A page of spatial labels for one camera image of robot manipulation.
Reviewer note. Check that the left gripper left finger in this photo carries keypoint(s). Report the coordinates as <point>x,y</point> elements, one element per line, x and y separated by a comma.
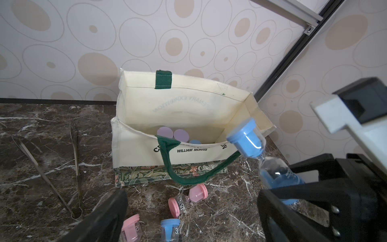
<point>104,224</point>

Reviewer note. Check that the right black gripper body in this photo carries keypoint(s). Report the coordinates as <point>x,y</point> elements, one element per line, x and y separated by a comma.
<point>352,190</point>

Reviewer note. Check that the pink hourglass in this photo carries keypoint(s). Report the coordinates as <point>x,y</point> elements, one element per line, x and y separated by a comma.
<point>178,204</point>
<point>131,229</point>

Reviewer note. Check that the large blue purple hourglass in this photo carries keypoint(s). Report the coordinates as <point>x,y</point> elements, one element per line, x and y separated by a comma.
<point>195,141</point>

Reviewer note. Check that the metal tongs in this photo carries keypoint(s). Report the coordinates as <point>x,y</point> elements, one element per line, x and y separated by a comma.
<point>58,164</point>

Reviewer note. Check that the cream canvas tote bag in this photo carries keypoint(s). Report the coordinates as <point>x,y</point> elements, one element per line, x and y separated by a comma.
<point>208,110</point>

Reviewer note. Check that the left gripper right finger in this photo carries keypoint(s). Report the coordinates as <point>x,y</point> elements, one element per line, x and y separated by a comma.
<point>282,224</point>

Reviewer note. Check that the aluminium frame rail back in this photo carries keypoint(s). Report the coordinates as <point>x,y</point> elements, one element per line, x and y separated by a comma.
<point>293,11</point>

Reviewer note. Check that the pink hourglass top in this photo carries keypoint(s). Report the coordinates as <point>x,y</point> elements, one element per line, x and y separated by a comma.
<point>178,204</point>

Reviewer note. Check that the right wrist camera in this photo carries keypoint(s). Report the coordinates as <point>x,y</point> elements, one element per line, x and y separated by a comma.
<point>361,109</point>

